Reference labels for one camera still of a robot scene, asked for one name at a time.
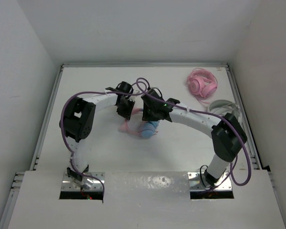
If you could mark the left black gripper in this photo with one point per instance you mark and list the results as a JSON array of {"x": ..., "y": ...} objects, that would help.
[{"x": 126, "y": 113}]

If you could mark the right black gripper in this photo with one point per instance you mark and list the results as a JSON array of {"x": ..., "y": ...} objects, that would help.
[{"x": 146, "y": 117}]

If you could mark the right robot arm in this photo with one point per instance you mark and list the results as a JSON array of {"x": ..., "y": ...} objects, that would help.
[{"x": 226, "y": 133}]

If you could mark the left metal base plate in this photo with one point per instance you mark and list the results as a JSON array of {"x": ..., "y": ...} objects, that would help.
[{"x": 87, "y": 183}]

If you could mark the metal base plate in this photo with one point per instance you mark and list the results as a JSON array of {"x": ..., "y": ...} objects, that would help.
[
  {"x": 223, "y": 184},
  {"x": 87, "y": 183}
]

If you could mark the blue pink cat-ear headphones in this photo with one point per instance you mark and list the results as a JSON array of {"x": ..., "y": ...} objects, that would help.
[{"x": 146, "y": 130}]

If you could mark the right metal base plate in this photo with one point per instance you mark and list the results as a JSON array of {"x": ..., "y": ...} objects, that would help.
[{"x": 223, "y": 184}]

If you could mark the white grey headphones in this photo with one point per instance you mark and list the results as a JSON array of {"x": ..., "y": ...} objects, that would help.
[{"x": 222, "y": 107}]

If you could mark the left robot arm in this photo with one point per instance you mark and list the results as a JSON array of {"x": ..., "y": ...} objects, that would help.
[{"x": 77, "y": 119}]

